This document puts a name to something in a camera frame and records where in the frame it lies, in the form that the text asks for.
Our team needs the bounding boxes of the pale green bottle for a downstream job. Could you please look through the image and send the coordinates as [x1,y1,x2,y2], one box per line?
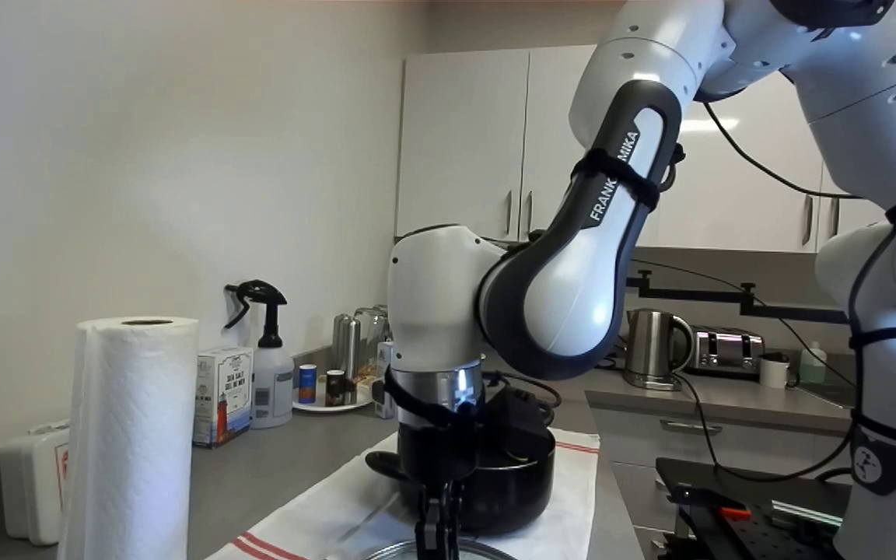
[797,341,831,394]

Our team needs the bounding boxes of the white box with red print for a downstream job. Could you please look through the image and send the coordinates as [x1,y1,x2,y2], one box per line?
[193,345,255,451]

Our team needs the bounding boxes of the black device with orange button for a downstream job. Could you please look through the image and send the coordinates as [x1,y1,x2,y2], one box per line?
[655,456,852,560]

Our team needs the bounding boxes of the white cabinet door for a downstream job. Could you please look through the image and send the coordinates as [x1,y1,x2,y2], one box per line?
[814,167,894,254]
[396,46,532,243]
[516,42,599,243]
[636,73,831,255]

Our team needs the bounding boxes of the white paper towel roll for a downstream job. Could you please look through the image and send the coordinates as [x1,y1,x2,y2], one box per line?
[57,314,203,560]

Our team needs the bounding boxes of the white napkin container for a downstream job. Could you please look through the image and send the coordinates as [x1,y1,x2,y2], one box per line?
[0,420,72,551]

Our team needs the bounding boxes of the white towel with red stripes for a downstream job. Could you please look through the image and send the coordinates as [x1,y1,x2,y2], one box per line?
[205,427,603,560]

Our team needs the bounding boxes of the spray bottle with black trigger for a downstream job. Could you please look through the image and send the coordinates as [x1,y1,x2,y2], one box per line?
[220,277,296,431]

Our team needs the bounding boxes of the spice jar with blue label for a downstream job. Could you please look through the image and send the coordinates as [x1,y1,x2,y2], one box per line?
[296,361,321,409]

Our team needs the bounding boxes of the steel canisters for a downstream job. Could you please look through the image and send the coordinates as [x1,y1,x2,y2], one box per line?
[333,301,392,382]

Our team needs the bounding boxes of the white cup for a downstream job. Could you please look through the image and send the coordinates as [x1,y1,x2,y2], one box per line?
[755,355,791,394]

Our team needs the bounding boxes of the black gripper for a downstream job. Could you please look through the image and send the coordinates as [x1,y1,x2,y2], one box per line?
[396,406,485,560]

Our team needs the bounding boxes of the stainless steel kettle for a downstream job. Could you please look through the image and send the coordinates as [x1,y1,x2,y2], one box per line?
[622,306,697,394]

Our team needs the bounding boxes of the white and blue carton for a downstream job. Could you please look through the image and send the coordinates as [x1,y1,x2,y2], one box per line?
[369,341,398,420]

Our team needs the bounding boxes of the white plate under jars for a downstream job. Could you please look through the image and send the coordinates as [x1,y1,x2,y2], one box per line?
[289,382,379,417]

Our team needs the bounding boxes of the dark spice jar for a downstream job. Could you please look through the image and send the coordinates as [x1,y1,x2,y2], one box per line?
[325,368,355,409]

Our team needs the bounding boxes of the silver toaster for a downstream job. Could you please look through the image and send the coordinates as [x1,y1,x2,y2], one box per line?
[690,327,768,379]

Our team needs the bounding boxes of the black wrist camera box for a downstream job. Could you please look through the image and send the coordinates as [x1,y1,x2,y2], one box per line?
[475,382,561,451]

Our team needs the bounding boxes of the black cooking pot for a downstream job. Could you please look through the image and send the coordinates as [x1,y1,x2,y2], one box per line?
[364,398,561,543]

